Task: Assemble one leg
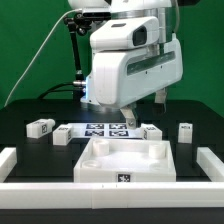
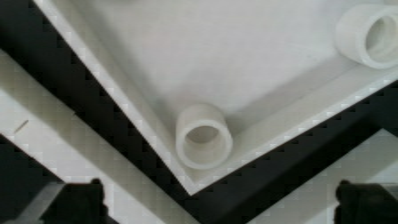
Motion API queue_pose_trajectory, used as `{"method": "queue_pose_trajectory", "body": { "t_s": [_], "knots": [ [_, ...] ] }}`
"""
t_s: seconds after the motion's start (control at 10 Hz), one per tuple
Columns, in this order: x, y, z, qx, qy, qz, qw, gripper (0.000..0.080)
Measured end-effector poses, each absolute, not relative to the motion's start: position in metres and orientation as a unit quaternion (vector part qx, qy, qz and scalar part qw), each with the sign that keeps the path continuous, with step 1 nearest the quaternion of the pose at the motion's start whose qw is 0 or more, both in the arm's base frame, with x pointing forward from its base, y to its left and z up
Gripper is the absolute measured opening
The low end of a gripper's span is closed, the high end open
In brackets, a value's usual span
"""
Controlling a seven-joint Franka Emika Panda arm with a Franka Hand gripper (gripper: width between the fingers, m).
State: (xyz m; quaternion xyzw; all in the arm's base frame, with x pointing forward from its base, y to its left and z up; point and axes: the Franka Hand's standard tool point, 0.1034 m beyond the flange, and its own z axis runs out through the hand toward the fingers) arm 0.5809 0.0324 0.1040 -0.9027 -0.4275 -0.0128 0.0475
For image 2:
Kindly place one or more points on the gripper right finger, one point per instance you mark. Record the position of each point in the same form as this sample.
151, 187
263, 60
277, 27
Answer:
366, 203

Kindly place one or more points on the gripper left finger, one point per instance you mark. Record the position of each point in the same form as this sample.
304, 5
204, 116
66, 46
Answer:
68, 204

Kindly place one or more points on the white square table top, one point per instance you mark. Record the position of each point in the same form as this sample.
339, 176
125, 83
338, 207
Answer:
279, 59

